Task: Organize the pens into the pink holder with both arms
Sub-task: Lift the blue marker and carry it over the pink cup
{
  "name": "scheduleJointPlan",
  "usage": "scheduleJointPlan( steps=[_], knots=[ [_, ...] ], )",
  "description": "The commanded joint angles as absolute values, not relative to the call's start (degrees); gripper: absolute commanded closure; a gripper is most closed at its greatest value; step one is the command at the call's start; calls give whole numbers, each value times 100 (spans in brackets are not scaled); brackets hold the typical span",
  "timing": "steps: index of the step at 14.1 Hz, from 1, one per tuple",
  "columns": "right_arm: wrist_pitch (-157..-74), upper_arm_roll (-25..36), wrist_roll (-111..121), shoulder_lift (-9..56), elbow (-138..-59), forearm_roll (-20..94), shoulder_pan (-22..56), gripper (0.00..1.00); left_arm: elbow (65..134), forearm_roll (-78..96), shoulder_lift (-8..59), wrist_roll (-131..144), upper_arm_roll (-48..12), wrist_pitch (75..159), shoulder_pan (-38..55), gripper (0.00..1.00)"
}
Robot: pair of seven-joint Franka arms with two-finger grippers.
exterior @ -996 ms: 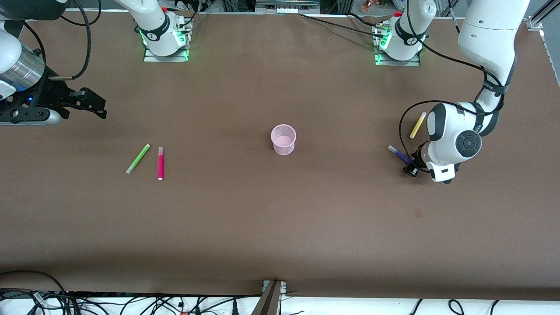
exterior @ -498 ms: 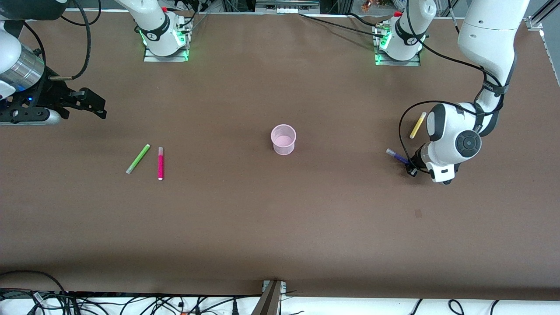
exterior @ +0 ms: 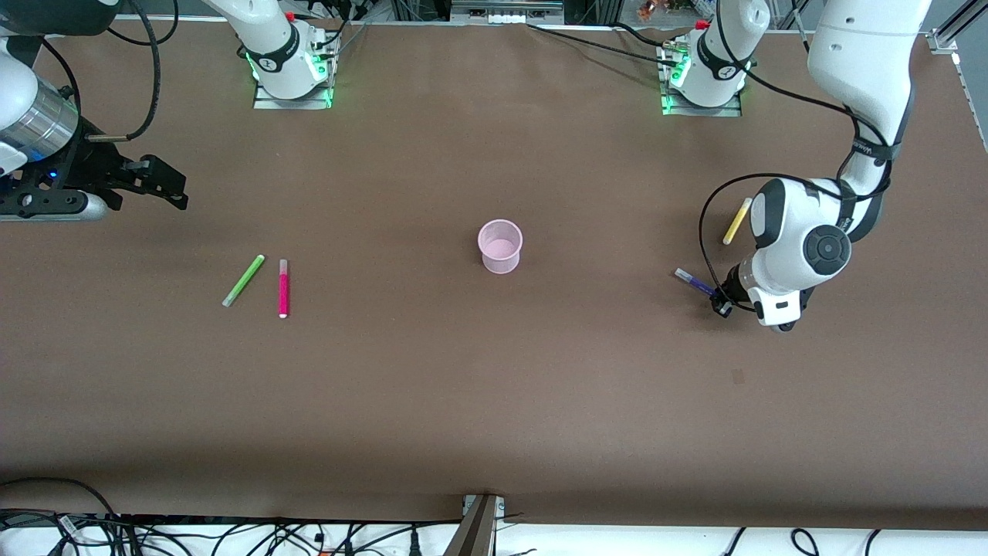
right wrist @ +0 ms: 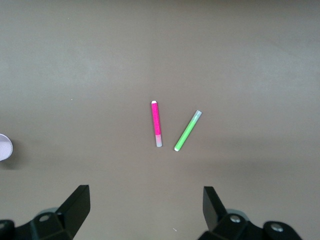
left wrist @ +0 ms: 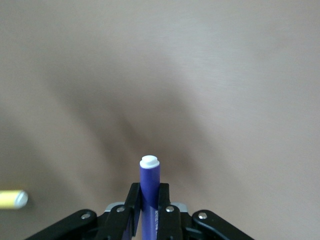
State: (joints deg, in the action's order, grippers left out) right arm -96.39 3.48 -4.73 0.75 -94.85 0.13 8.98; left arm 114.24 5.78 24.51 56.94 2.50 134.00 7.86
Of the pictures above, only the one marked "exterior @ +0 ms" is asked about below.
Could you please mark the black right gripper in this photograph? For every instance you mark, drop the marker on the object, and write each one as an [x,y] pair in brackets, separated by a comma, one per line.
[86,164]

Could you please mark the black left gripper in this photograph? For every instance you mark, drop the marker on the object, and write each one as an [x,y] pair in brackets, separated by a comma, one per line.
[730,294]

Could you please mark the purple marker pen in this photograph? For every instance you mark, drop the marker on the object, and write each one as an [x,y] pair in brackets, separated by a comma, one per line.
[695,283]

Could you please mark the pink marker pen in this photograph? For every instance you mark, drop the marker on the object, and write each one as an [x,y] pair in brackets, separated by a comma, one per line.
[283,293]

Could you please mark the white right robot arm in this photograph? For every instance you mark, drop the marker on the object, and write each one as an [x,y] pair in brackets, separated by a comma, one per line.
[282,46]

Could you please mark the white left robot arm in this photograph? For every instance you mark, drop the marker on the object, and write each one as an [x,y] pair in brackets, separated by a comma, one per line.
[857,54]

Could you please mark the pink cup pen holder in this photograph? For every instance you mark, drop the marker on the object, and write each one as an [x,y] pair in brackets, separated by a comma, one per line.
[500,251]

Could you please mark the yellow marker pen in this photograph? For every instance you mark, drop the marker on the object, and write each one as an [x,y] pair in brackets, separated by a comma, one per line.
[737,221]

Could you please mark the green marker pen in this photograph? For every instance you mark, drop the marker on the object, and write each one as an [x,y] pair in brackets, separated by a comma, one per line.
[243,281]

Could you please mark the brown support beam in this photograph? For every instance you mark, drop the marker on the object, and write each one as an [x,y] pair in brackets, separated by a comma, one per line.
[475,534]

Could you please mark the grey metal box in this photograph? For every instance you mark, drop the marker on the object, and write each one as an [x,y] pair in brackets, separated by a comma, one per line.
[505,9]

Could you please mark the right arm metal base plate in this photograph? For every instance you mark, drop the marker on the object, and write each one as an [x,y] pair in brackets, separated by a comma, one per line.
[293,103]

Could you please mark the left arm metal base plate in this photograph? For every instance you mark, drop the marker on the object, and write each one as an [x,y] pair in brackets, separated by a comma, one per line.
[702,111]

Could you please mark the metal beam bracket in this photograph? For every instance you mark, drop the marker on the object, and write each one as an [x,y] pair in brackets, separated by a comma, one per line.
[500,506]

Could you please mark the aluminium frame profile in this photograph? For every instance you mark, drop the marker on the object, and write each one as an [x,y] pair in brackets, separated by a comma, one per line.
[953,31]

